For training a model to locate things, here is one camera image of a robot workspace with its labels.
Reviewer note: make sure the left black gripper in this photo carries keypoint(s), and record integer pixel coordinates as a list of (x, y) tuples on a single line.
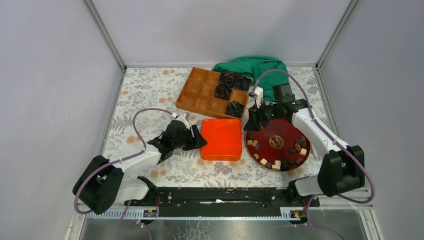
[(198, 141)]

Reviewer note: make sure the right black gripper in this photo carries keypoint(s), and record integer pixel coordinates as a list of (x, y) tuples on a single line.
[(251, 124)]

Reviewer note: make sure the orange box lid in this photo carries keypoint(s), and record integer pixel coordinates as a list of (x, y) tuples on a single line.
[(222, 133)]

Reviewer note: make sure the red round plate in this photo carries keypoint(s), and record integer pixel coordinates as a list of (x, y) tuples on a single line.
[(279, 146)]

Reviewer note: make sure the orange chocolate box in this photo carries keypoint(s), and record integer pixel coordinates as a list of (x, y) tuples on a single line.
[(220, 154)]

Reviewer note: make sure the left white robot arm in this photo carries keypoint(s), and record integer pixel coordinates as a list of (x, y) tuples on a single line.
[(106, 182)]

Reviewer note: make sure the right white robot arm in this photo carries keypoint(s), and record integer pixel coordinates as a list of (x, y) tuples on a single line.
[(343, 166)]

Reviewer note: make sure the dark rolled fabric front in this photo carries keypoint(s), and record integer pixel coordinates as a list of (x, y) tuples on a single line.
[(234, 109)]

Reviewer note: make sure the dark rolled fabric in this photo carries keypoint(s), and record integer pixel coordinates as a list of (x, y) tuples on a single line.
[(222, 92), (234, 109), (235, 80)]

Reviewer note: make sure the dark rolled fabric middle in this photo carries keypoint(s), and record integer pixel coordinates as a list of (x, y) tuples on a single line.
[(222, 92)]

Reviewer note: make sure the wooden compartment organizer tray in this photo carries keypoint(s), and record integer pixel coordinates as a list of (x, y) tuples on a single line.
[(199, 95)]

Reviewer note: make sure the dark rolled fabric back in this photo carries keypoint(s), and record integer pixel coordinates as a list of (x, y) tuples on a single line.
[(235, 80)]

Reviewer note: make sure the floral table mat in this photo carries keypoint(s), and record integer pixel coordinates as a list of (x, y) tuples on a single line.
[(143, 110)]

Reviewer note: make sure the green cloth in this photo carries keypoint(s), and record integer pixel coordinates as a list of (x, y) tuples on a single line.
[(253, 67)]

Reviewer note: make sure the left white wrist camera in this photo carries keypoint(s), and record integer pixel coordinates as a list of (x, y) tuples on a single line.
[(184, 118)]

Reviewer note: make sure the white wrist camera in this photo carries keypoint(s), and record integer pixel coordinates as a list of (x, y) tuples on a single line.
[(258, 94), (184, 118)]

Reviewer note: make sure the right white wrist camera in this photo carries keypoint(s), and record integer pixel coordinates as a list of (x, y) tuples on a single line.
[(258, 94)]

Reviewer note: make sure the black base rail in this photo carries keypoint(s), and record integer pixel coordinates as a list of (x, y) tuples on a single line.
[(210, 202)]

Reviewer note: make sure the aluminium frame rail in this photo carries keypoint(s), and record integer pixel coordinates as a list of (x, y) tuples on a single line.
[(334, 219)]

